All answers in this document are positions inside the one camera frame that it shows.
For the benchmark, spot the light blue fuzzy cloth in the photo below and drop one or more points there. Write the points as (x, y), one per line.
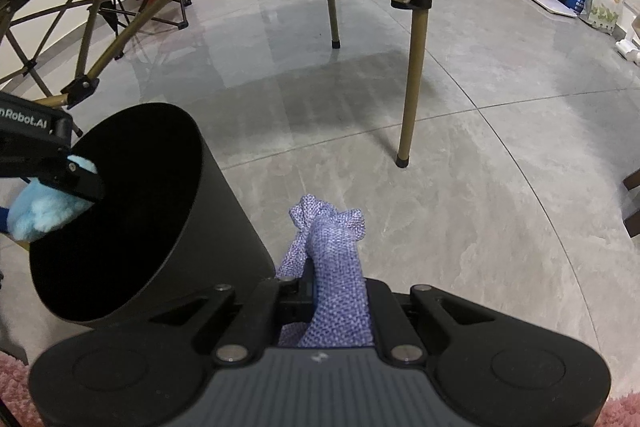
(38, 210)

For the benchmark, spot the black round trash bin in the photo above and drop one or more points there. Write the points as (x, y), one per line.
(166, 224)

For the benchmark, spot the purple knitted pouch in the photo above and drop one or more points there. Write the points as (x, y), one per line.
(328, 238)

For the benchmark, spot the white floor scale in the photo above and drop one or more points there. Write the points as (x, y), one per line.
(557, 8)

